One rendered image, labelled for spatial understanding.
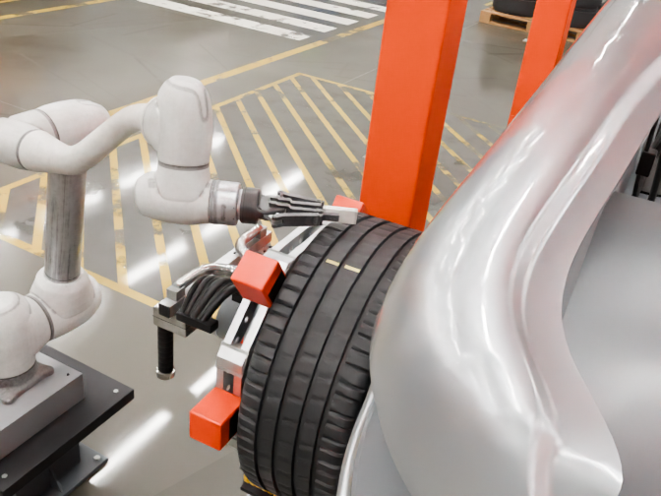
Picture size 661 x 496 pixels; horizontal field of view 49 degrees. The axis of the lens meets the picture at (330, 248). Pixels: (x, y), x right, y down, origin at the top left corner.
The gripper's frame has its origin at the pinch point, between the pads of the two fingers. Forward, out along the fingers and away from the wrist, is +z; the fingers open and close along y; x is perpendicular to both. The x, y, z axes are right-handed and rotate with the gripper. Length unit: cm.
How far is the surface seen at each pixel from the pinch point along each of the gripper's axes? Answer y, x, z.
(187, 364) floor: -92, -122, -50
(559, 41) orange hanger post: -220, -10, 102
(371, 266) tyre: 11.8, -4.3, 6.8
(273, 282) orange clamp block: 14.5, -8.6, -11.6
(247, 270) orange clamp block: 14.1, -6.6, -16.9
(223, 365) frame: 19.3, -26.2, -20.1
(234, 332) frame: 15.5, -20.6, -18.7
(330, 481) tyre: 37, -37, 3
